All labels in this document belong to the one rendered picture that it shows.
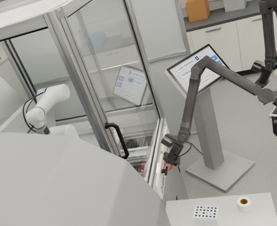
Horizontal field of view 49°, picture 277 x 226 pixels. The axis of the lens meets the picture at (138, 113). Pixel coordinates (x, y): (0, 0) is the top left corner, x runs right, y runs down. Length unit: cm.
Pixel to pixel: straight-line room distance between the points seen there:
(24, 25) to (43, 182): 59
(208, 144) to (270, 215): 131
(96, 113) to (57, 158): 45
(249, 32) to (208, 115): 204
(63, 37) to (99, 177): 51
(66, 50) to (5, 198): 56
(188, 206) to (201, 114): 110
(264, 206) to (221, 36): 313
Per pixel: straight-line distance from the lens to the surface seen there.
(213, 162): 304
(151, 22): 318
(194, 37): 453
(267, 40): 206
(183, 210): 182
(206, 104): 273
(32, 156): 74
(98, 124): 115
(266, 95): 167
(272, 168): 312
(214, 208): 175
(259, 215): 174
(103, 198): 68
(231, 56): 465
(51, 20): 104
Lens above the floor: 209
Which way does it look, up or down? 28 degrees down
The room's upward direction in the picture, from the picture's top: 19 degrees counter-clockwise
